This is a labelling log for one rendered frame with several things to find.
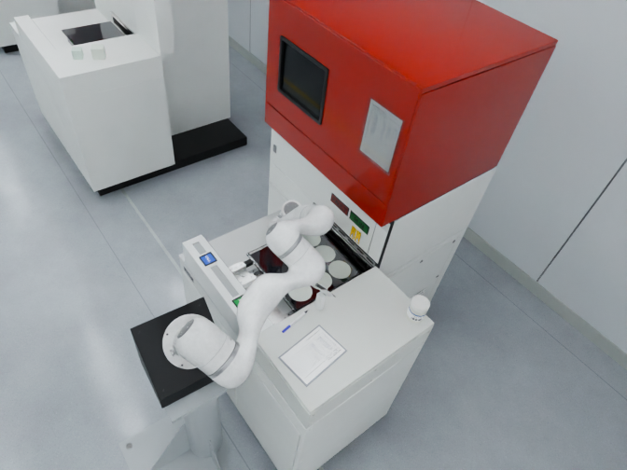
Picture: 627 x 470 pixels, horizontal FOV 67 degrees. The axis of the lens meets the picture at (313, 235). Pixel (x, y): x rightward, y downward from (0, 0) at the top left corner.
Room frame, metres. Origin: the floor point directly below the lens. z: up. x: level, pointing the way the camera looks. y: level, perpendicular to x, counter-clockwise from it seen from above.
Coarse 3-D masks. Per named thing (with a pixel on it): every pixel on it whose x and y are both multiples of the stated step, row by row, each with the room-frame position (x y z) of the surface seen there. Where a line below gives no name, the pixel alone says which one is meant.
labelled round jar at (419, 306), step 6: (414, 300) 1.11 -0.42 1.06; (420, 300) 1.11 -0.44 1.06; (426, 300) 1.12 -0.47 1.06; (414, 306) 1.09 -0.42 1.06; (420, 306) 1.09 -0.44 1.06; (426, 306) 1.09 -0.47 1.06; (408, 312) 1.10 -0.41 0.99; (414, 312) 1.08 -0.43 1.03; (420, 312) 1.08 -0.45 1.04; (408, 318) 1.09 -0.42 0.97; (414, 318) 1.07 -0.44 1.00; (420, 318) 1.07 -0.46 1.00
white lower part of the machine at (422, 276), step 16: (272, 192) 1.89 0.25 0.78; (272, 208) 1.89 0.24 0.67; (448, 240) 1.72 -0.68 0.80; (432, 256) 1.66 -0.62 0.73; (448, 256) 1.79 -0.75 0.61; (400, 272) 1.49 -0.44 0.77; (416, 272) 1.59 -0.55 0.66; (432, 272) 1.71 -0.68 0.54; (400, 288) 1.53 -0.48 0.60; (416, 288) 1.64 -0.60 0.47; (432, 288) 1.78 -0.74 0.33
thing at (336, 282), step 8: (264, 248) 1.39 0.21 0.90; (256, 256) 1.34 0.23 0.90; (264, 256) 1.34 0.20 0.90; (272, 256) 1.35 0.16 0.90; (336, 256) 1.41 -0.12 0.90; (264, 264) 1.30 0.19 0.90; (272, 264) 1.31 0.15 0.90; (280, 264) 1.31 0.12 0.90; (328, 264) 1.36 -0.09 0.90; (272, 272) 1.26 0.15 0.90; (280, 272) 1.27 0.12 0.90; (328, 272) 1.31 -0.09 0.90; (352, 272) 1.33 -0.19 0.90; (336, 280) 1.28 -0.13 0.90; (344, 280) 1.28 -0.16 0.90; (312, 288) 1.21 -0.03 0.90; (328, 288) 1.23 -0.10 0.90; (288, 296) 1.16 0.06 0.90; (312, 296) 1.17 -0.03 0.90; (296, 304) 1.12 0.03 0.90; (304, 304) 1.13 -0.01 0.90
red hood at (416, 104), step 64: (320, 0) 1.85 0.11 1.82; (384, 0) 1.94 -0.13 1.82; (448, 0) 2.05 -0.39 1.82; (320, 64) 1.63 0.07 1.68; (384, 64) 1.43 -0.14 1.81; (448, 64) 1.49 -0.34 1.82; (512, 64) 1.64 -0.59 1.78; (320, 128) 1.60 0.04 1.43; (384, 128) 1.37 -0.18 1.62; (448, 128) 1.45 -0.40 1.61; (512, 128) 1.80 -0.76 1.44; (384, 192) 1.32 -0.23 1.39
